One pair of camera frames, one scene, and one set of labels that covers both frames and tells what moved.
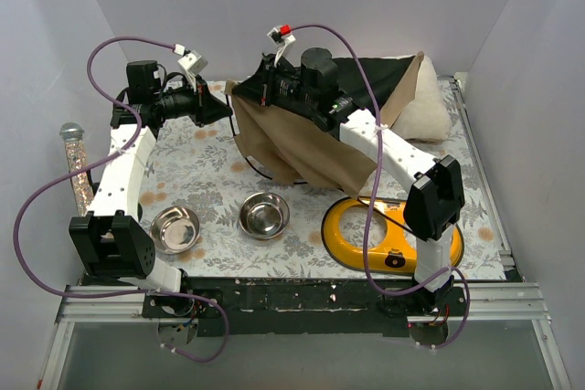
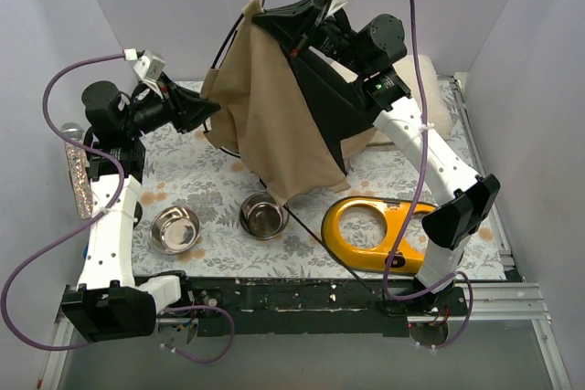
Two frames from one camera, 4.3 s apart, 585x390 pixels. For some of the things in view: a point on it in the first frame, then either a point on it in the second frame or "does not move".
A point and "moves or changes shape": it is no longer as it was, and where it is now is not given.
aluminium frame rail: x=506 y=302 does not move
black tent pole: x=387 y=216 → x=324 y=244
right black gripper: x=265 y=87 → x=313 y=21
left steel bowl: x=175 y=229 does not move
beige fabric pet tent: x=289 y=142 moves or changes shape
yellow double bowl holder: x=397 y=253 does not move
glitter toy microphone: x=72 y=133 does not move
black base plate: x=286 y=307 does not move
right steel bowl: x=263 y=216 does not move
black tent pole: x=249 y=163 → x=217 y=58
